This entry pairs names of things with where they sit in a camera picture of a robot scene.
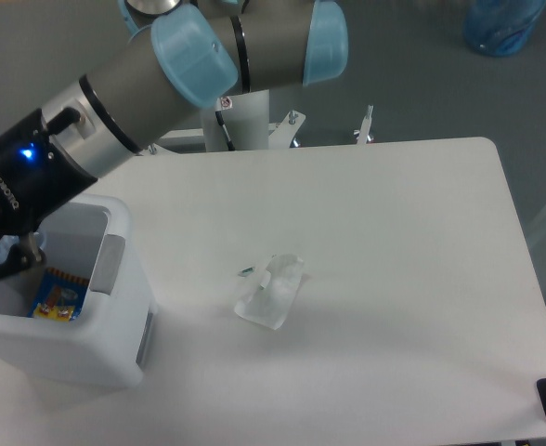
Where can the white plastic trash can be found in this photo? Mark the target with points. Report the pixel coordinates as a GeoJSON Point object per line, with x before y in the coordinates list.
{"type": "Point", "coordinates": [85, 315]}

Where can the large blue water jug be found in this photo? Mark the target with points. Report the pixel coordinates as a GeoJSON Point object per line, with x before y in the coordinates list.
{"type": "Point", "coordinates": [500, 28]}

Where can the clear plastic wrapper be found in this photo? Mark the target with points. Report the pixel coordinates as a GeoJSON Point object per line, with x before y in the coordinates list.
{"type": "Point", "coordinates": [266, 296]}

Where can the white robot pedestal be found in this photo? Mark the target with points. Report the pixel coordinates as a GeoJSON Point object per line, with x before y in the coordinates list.
{"type": "Point", "coordinates": [236, 123]}

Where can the clear plastic water bottle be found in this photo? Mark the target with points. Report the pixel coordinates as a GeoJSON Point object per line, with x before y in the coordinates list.
{"type": "Point", "coordinates": [8, 241]}

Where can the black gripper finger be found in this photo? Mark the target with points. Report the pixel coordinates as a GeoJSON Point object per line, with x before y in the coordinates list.
{"type": "Point", "coordinates": [23, 254]}

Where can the small green wrapper scrap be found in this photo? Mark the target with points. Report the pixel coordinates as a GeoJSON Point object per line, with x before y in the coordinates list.
{"type": "Point", "coordinates": [246, 272]}

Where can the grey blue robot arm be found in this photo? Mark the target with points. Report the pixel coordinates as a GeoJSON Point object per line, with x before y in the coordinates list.
{"type": "Point", "coordinates": [185, 59]}

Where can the blue yellow snack packet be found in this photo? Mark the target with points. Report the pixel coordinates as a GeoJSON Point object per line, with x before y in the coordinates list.
{"type": "Point", "coordinates": [59, 297]}

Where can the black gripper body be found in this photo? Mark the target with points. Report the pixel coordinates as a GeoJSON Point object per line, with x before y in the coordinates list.
{"type": "Point", "coordinates": [36, 176]}

